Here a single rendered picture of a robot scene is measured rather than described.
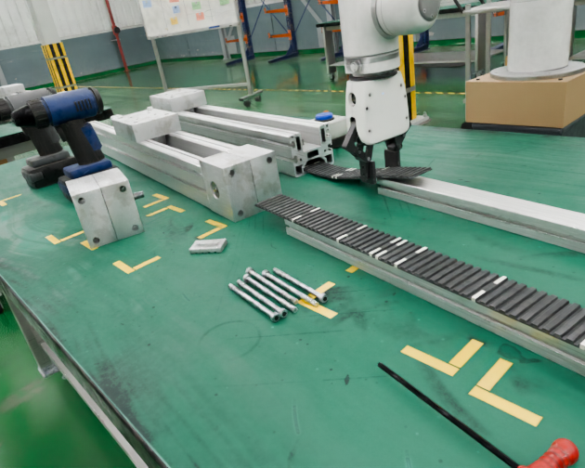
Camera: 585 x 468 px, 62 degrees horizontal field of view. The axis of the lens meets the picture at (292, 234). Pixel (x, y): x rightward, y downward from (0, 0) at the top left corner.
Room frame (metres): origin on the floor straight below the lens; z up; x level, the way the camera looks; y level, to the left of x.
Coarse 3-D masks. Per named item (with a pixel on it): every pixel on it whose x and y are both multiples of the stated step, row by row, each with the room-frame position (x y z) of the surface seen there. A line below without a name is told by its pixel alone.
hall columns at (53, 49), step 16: (32, 0) 10.24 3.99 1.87; (32, 16) 10.44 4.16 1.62; (48, 16) 10.36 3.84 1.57; (48, 32) 10.29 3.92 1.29; (48, 48) 10.21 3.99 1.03; (400, 48) 4.03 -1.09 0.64; (48, 64) 10.36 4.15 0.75; (64, 64) 10.33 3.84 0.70; (400, 64) 4.02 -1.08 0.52; (64, 80) 10.27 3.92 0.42
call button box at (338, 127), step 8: (312, 120) 1.13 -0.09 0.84; (320, 120) 1.10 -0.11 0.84; (328, 120) 1.09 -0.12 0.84; (336, 120) 1.09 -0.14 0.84; (344, 120) 1.09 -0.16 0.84; (336, 128) 1.08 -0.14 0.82; (344, 128) 1.09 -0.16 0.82; (336, 136) 1.08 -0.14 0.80; (344, 136) 1.09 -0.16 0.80; (336, 144) 1.08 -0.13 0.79
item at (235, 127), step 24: (192, 120) 1.30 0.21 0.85; (216, 120) 1.19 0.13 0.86; (240, 120) 1.23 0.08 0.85; (264, 120) 1.13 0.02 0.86; (288, 120) 1.06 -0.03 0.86; (240, 144) 1.09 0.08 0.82; (264, 144) 1.00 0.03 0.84; (288, 144) 0.94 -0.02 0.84; (312, 144) 0.98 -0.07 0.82; (288, 168) 0.94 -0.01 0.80
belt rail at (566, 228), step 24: (384, 192) 0.75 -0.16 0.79; (408, 192) 0.71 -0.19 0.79; (432, 192) 0.66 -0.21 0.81; (456, 192) 0.64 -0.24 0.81; (480, 192) 0.63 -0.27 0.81; (480, 216) 0.59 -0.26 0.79; (504, 216) 0.56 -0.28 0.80; (528, 216) 0.53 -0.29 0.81; (552, 216) 0.52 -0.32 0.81; (576, 216) 0.51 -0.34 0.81; (552, 240) 0.51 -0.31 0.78; (576, 240) 0.49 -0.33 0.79
